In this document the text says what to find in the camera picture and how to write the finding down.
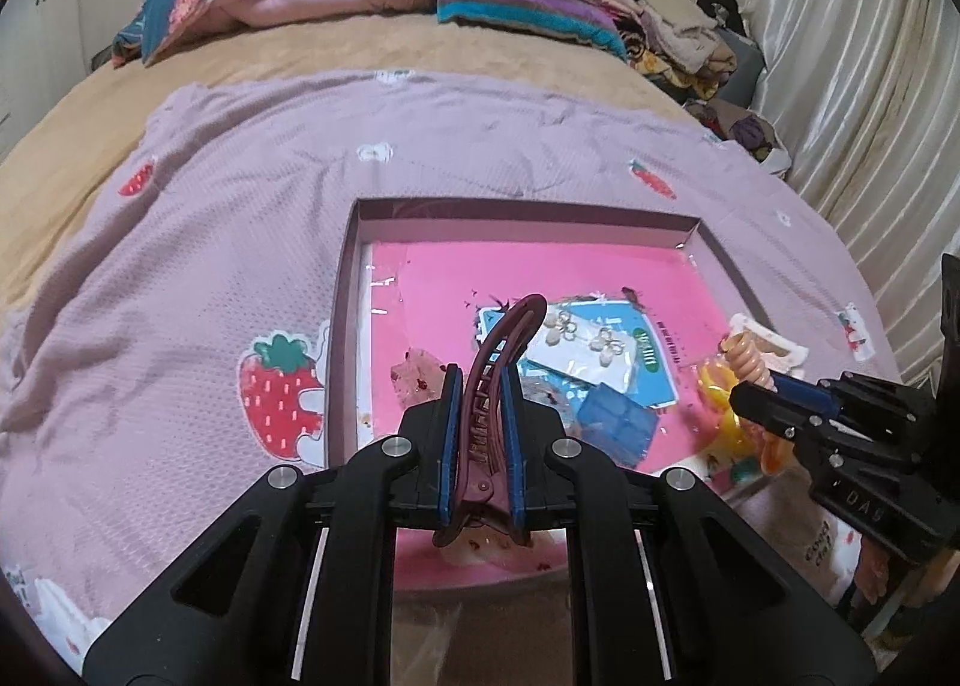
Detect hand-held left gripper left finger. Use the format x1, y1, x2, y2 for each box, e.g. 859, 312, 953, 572
81, 367, 466, 686

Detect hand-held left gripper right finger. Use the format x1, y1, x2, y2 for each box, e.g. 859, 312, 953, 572
499, 371, 878, 686

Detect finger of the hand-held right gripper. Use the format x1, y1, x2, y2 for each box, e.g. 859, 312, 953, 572
766, 369, 933, 433
729, 381, 824, 445

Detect white wavy hair clip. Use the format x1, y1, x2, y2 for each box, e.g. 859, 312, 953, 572
727, 313, 811, 368

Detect orange spiral hair tie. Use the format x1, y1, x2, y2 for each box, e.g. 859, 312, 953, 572
720, 332, 796, 477

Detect maroon hair clip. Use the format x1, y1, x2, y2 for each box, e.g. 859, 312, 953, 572
431, 293, 552, 548

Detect small translucent plastic box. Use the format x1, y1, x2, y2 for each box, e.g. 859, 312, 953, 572
574, 382, 661, 469

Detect blue card with hair clips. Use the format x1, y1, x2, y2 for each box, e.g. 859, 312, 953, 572
525, 307, 638, 394

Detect shallow maroon cardboard box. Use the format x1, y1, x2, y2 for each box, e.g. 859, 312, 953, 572
324, 197, 781, 597

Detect person's right hand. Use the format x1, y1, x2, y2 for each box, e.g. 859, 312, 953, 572
847, 543, 960, 612

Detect bagged yellow toy rings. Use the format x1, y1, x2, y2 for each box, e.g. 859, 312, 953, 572
694, 360, 758, 462

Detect pink brown bear hair clip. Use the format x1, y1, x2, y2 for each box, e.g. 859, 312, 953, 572
390, 348, 451, 409

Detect bag of clothes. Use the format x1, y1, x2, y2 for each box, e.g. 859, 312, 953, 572
686, 97, 792, 177

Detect purple strawberry print blanket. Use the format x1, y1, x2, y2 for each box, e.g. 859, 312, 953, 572
0, 71, 901, 664

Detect cream curtain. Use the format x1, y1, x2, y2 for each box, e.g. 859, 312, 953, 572
750, 0, 960, 372

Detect pile of clothes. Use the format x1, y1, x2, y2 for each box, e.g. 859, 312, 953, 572
551, 0, 766, 106

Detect beige bedsheet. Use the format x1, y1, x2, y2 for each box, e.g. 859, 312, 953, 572
0, 3, 676, 319

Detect striped fleece blanket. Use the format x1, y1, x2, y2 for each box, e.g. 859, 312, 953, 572
436, 0, 627, 61

